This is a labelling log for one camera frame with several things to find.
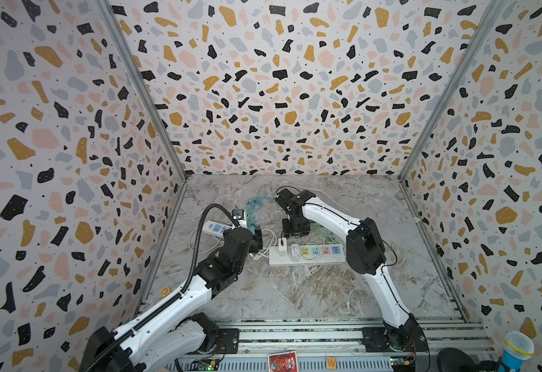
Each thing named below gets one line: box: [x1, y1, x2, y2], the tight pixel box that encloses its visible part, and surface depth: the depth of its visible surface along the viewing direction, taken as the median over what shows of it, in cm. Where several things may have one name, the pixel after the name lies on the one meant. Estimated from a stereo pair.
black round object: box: [436, 347, 480, 372], surface depth 72 cm
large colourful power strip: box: [268, 244, 347, 268], surface depth 92 cm
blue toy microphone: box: [501, 330, 535, 372], surface depth 53 cm
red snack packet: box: [267, 351, 299, 372], surface depth 70 cm
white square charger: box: [277, 237, 288, 258], surface depth 89 cm
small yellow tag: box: [326, 357, 337, 370], surface depth 71 cm
